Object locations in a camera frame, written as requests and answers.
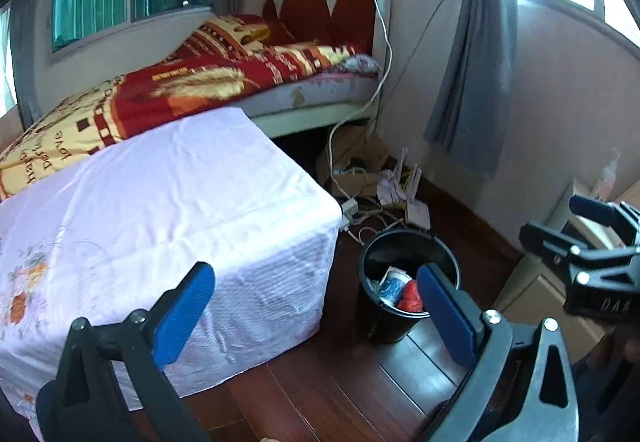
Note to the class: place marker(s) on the red and yellow printed pillow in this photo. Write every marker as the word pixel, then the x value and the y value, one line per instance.
pixel 235 34

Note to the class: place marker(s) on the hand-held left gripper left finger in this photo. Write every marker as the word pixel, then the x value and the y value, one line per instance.
pixel 182 317

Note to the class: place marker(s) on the open cardboard box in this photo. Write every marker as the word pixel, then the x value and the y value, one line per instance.
pixel 350 157

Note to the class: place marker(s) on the small dark object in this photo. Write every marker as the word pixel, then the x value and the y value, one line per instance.
pixel 181 0

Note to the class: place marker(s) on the white pump bottle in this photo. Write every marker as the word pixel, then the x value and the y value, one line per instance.
pixel 605 174

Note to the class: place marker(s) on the crumpled white papers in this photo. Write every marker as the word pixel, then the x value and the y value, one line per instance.
pixel 387 187

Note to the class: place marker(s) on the white bed with red headboard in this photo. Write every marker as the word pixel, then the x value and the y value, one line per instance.
pixel 320 116

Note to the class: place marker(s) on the blue-grey curtain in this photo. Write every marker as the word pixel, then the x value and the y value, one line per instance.
pixel 475 72

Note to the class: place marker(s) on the person's right hand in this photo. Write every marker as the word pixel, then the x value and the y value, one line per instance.
pixel 599 353

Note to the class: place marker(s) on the black trash bin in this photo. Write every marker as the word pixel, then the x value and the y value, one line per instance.
pixel 380 317

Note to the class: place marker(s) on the bed with red yellow blanket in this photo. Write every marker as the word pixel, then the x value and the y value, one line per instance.
pixel 175 82

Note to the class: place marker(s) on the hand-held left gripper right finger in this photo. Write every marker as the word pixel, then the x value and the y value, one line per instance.
pixel 445 312

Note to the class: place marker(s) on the red paper cup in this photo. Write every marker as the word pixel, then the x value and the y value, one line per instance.
pixel 412 297

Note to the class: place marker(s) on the grey floral mattress sheet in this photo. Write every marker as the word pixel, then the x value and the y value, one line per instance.
pixel 325 89

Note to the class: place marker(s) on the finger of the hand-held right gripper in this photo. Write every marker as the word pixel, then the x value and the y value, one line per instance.
pixel 545 238
pixel 590 207

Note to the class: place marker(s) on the pale wooden nightstand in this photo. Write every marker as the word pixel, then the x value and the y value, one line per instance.
pixel 540 287

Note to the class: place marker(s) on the narrow bright window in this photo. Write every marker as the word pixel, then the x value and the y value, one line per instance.
pixel 5 62

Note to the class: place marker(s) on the white router with antennas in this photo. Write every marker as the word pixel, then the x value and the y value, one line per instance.
pixel 417 213

